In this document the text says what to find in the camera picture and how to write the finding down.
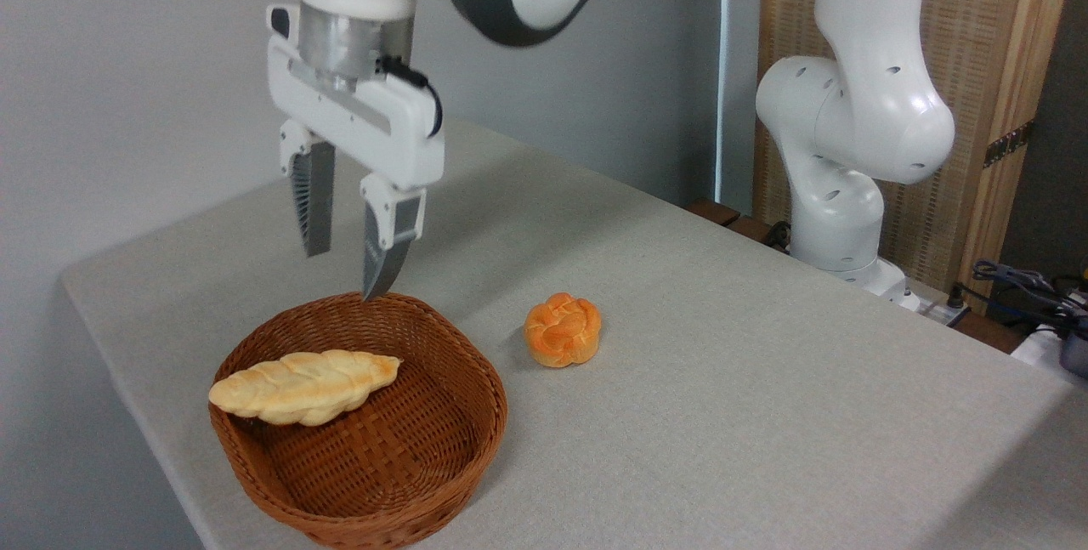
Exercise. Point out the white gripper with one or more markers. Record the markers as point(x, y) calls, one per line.
point(382, 129)

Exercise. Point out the long braided bread loaf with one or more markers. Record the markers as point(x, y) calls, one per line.
point(302, 387)

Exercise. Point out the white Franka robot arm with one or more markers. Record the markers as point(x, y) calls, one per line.
point(863, 121)

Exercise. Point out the brown woven wicker basket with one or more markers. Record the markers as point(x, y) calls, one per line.
point(399, 456)

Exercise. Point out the round orange braided bun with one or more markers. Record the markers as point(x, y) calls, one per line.
point(563, 330)

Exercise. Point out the white vertical trim strip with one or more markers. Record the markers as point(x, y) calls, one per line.
point(738, 74)

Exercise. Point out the wooden rattan folding screen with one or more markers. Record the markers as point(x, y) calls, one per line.
point(982, 31)

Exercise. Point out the black metal screen hinge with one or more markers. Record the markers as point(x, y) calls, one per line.
point(1009, 143)

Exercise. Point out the blue grey plastic device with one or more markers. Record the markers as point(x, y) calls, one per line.
point(1075, 354)

